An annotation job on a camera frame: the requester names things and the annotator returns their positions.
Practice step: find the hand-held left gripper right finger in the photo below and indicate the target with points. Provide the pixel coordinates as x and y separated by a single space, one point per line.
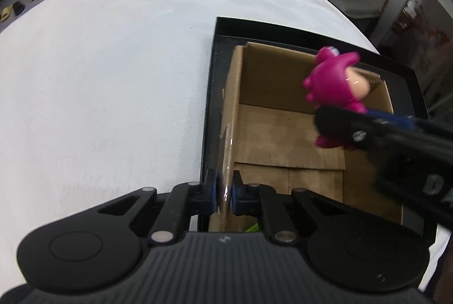
234 198

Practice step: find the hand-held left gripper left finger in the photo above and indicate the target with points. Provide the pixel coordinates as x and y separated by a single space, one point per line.
212 196

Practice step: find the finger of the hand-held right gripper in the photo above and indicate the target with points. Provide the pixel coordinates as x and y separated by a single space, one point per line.
339 125
389 119

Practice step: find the pink toy figure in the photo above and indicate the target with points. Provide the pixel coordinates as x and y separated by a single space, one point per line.
331 81

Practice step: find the brown cardboard box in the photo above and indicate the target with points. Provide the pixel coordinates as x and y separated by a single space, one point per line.
279 144

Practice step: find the small green object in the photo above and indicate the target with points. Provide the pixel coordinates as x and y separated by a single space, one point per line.
253 227

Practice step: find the glass door cabinet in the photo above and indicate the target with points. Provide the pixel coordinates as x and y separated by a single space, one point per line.
421 24

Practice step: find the black shallow tray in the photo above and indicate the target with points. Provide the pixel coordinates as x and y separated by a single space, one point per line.
214 84

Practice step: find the black slipper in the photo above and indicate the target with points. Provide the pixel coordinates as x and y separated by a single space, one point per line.
18 7

